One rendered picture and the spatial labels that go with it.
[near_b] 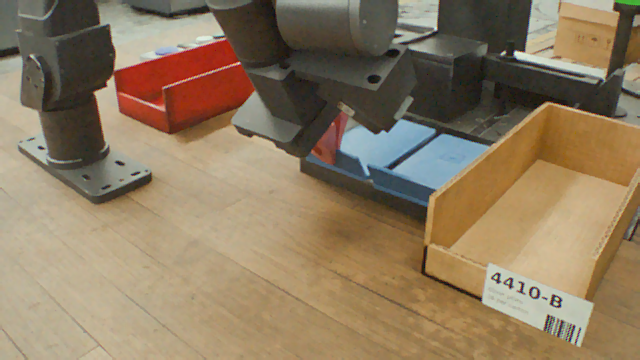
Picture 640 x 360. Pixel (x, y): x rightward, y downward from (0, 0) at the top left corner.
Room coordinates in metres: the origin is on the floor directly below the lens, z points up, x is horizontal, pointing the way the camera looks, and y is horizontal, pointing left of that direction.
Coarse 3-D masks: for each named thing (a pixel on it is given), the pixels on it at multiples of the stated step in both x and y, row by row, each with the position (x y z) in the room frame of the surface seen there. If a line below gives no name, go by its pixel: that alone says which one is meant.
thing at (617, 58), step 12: (624, 12) 0.66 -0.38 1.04; (636, 12) 0.65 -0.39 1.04; (624, 24) 0.66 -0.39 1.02; (624, 36) 0.66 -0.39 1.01; (612, 48) 0.67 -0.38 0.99; (624, 48) 0.66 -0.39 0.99; (612, 60) 0.67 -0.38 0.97; (624, 60) 0.67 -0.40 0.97; (612, 72) 0.67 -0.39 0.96; (624, 108) 0.67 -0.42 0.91
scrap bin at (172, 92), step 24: (192, 48) 0.76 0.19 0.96; (216, 48) 0.79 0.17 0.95; (120, 72) 0.66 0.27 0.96; (144, 72) 0.69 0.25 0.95; (168, 72) 0.72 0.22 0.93; (192, 72) 0.75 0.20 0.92; (216, 72) 0.64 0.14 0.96; (240, 72) 0.67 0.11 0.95; (120, 96) 0.65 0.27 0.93; (144, 96) 0.69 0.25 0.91; (168, 96) 0.58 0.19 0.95; (192, 96) 0.61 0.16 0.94; (216, 96) 0.64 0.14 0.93; (240, 96) 0.67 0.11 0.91; (144, 120) 0.62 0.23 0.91; (168, 120) 0.58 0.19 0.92; (192, 120) 0.61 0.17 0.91
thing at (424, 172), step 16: (432, 144) 0.50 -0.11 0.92; (448, 144) 0.50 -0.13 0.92; (464, 144) 0.50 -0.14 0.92; (480, 144) 0.50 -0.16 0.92; (416, 160) 0.47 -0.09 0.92; (432, 160) 0.47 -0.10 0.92; (464, 160) 0.47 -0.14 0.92; (384, 176) 0.40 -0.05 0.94; (400, 176) 0.39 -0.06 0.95; (416, 176) 0.43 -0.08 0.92; (432, 176) 0.43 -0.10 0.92; (448, 176) 0.43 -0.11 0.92; (400, 192) 0.40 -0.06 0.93; (416, 192) 0.39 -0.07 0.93; (432, 192) 0.37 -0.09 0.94
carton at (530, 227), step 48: (528, 144) 0.47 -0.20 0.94; (576, 144) 0.48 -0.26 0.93; (624, 144) 0.46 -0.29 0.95; (480, 192) 0.38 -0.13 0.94; (528, 192) 0.44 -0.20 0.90; (576, 192) 0.44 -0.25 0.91; (624, 192) 0.44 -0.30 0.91; (432, 240) 0.32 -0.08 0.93; (480, 240) 0.36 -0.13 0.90; (528, 240) 0.36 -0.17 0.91; (576, 240) 0.36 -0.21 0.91; (480, 288) 0.29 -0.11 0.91; (528, 288) 0.27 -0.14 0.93; (576, 288) 0.29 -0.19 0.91; (576, 336) 0.24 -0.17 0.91
